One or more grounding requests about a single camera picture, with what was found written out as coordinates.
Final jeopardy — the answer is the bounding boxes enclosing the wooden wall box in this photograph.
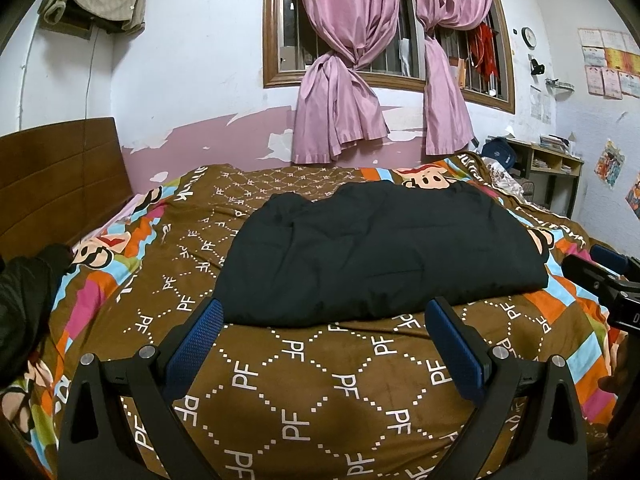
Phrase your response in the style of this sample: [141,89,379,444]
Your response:
[40,12,93,41]

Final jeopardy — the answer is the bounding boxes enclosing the narrow pink curtain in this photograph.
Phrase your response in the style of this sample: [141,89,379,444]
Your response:
[411,0,496,156]

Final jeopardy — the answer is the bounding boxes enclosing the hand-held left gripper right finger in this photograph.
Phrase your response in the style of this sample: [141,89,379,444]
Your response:
[425,296,588,480]

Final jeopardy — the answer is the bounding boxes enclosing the red hanging clothes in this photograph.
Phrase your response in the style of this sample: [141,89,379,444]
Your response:
[470,22,501,83]

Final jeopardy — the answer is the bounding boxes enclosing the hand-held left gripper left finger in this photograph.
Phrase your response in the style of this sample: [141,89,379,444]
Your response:
[59,297,225,480]

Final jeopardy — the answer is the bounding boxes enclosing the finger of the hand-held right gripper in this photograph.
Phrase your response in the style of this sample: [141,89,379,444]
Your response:
[563,254,626,306]
[589,243,633,278]

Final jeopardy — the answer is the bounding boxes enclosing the row of wall certificates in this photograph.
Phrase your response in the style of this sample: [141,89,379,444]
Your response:
[579,27,640,100]

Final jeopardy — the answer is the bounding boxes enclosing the white wall calendar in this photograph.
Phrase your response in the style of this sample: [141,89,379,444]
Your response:
[529,85,553,123]

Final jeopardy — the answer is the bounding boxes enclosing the wooden window frame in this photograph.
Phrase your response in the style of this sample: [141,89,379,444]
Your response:
[262,0,517,115]

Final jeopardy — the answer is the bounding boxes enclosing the wooden shelf desk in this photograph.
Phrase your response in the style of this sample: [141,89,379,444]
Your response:
[505,135,585,218]

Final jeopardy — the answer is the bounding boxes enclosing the colourful wall poster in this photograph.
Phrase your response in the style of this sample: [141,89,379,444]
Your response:
[594,139,626,188]
[625,172,640,218]

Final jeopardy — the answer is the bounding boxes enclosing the wooden headboard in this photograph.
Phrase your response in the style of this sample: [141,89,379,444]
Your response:
[0,117,135,261]

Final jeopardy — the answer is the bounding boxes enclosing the wide pink curtain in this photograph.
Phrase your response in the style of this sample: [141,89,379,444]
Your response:
[291,0,403,165]

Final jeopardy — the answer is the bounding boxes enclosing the printed cartoon blanket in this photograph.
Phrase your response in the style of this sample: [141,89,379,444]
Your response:
[0,152,621,480]

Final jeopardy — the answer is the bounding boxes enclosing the black jacket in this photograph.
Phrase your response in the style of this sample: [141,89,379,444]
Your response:
[212,180,549,328]

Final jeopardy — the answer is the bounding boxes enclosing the stack of papers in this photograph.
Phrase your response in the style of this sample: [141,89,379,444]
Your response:
[540,134,576,153]

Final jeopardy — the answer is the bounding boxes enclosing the floral cloth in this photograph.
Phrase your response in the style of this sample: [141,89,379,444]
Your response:
[482,157,526,196]

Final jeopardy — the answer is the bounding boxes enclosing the dark clothes pile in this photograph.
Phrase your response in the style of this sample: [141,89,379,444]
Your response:
[0,243,76,391]

